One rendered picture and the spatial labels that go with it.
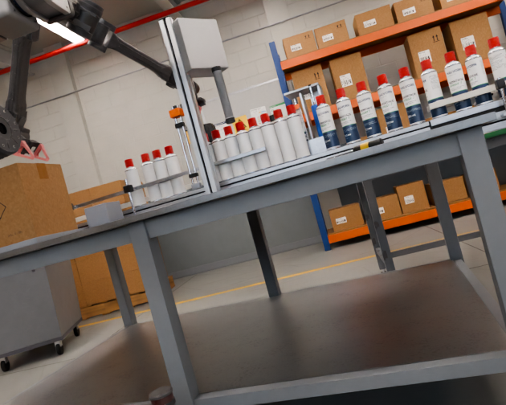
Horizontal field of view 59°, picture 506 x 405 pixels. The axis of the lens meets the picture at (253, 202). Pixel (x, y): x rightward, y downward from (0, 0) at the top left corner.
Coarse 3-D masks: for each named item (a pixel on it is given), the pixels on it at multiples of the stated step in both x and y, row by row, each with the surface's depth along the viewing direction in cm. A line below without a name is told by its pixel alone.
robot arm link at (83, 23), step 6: (84, 12) 130; (90, 12) 130; (78, 18) 130; (84, 18) 130; (90, 18) 131; (96, 18) 133; (78, 24) 130; (84, 24) 131; (90, 24) 132; (96, 24) 134; (84, 30) 131; (90, 30) 131
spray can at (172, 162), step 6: (168, 150) 182; (168, 156) 181; (174, 156) 182; (168, 162) 181; (174, 162) 181; (168, 168) 182; (174, 168) 181; (180, 168) 184; (174, 180) 181; (180, 180) 182; (174, 186) 181; (180, 186) 181; (174, 192) 182; (180, 192) 181
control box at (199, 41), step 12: (180, 24) 159; (192, 24) 162; (204, 24) 165; (216, 24) 168; (180, 36) 159; (192, 36) 161; (204, 36) 164; (216, 36) 167; (180, 48) 161; (192, 48) 160; (204, 48) 163; (216, 48) 166; (192, 60) 159; (204, 60) 162; (216, 60) 166; (192, 72) 163; (204, 72) 167
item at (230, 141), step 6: (228, 126) 174; (228, 132) 174; (228, 138) 173; (234, 138) 173; (228, 144) 173; (234, 144) 173; (228, 150) 174; (234, 150) 173; (228, 156) 175; (234, 162) 173; (240, 162) 173; (234, 168) 174; (240, 168) 173; (234, 174) 174; (240, 174) 173
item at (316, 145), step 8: (320, 88) 174; (312, 96) 169; (304, 104) 176; (312, 104) 180; (304, 112) 174; (312, 128) 181; (312, 136) 174; (312, 144) 169; (320, 144) 168; (312, 152) 169; (320, 152) 169
